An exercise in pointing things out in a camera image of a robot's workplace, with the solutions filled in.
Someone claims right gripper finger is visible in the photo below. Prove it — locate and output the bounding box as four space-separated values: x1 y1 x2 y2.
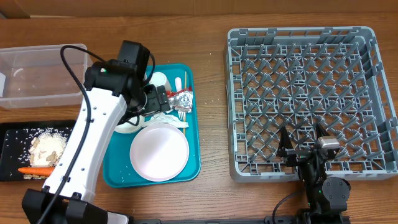
315 123 330 139
276 126 294 157

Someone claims white bowl with peanuts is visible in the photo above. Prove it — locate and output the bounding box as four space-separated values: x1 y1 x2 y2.
115 116 144 134

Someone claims orange carrot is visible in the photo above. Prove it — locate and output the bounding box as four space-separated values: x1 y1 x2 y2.
18 167 55 177

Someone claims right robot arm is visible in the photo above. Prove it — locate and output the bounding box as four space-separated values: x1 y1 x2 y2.
271 124 351 224

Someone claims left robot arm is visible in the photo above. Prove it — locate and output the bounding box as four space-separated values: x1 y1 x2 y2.
22 40 170 223

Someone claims grey dishwasher rack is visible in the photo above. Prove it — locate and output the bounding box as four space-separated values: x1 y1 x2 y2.
226 26 397 182

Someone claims food waste pile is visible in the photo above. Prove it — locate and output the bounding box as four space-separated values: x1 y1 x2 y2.
18 128 71 180

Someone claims crumpled white napkin lower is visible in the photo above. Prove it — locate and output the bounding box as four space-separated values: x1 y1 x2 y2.
142 113 189 128

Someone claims red sauce packet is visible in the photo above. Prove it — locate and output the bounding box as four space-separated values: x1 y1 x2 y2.
167 91 176 97

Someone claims white plastic fork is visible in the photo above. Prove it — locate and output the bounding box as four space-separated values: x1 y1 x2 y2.
174 77 187 122

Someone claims crumpled aluminium foil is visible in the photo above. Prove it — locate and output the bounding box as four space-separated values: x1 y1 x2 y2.
168 88 193 113

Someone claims white paper cup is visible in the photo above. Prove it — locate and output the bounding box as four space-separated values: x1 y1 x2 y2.
148 72 172 91

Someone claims wooden chopstick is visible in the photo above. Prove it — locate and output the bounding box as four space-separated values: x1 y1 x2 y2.
182 71 187 136

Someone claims white round plate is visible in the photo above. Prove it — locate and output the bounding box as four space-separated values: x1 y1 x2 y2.
130 124 190 182

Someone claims teal plastic tray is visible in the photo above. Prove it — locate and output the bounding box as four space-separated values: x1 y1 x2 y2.
103 63 201 188

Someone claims clear plastic bin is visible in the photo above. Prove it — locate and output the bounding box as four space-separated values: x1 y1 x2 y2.
1 45 83 110

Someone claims black plastic bin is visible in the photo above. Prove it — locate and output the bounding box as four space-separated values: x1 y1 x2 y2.
1 120 76 182

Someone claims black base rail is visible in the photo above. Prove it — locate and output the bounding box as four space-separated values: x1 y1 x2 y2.
129 215 351 224

